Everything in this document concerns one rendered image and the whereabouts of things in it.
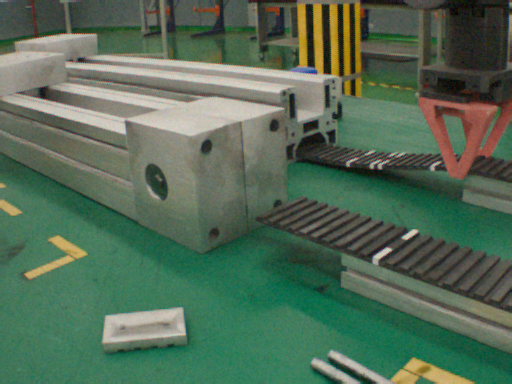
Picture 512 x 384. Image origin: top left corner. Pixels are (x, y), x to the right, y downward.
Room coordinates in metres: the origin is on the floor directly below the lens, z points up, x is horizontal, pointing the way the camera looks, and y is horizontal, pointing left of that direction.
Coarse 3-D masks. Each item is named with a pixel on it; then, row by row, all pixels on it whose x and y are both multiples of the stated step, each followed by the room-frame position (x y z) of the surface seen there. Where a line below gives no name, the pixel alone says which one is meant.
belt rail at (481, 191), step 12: (468, 180) 0.45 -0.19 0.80; (480, 180) 0.44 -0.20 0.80; (492, 180) 0.43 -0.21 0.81; (468, 192) 0.45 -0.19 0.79; (480, 192) 0.45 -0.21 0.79; (492, 192) 0.44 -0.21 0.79; (504, 192) 0.42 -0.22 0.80; (480, 204) 0.44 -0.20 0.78; (492, 204) 0.43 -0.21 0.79; (504, 204) 0.42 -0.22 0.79
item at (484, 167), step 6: (480, 162) 0.46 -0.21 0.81; (486, 162) 0.46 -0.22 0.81; (492, 162) 0.46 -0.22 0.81; (498, 162) 0.46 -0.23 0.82; (474, 168) 0.44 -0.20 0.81; (480, 168) 0.45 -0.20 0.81; (486, 168) 0.44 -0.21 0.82; (492, 168) 0.45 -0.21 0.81; (474, 174) 0.44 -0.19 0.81; (480, 174) 0.43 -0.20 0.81; (486, 174) 0.43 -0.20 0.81
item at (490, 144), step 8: (504, 80) 0.43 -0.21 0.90; (496, 88) 0.43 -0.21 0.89; (504, 88) 0.44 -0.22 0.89; (480, 96) 0.44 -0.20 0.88; (488, 96) 0.44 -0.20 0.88; (496, 96) 0.43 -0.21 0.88; (504, 96) 0.44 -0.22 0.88; (496, 104) 0.48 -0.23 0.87; (504, 104) 0.47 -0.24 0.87; (504, 112) 0.47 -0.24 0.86; (464, 120) 0.50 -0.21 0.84; (504, 120) 0.47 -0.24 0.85; (464, 128) 0.50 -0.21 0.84; (496, 128) 0.48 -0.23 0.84; (504, 128) 0.47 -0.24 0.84; (488, 136) 0.48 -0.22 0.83; (496, 136) 0.47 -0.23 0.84; (488, 144) 0.48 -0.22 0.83; (496, 144) 0.48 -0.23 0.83; (480, 152) 0.48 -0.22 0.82; (488, 152) 0.48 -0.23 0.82
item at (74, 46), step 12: (60, 36) 1.10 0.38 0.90; (72, 36) 1.07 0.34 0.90; (84, 36) 1.04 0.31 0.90; (96, 36) 1.06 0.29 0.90; (24, 48) 1.06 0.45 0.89; (36, 48) 1.01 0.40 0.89; (48, 48) 0.98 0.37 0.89; (60, 48) 1.00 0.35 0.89; (72, 48) 1.02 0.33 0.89; (84, 48) 1.04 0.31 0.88; (96, 48) 1.05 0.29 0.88; (72, 60) 1.03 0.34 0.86
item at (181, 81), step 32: (96, 64) 0.90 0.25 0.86; (128, 64) 0.92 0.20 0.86; (160, 64) 0.85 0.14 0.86; (192, 64) 0.81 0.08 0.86; (160, 96) 0.73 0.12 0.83; (192, 96) 0.68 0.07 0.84; (224, 96) 0.65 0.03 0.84; (256, 96) 0.60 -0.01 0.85; (288, 96) 0.58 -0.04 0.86; (320, 96) 0.63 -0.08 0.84; (288, 128) 0.58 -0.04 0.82; (320, 128) 0.62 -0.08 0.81; (288, 160) 0.58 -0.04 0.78
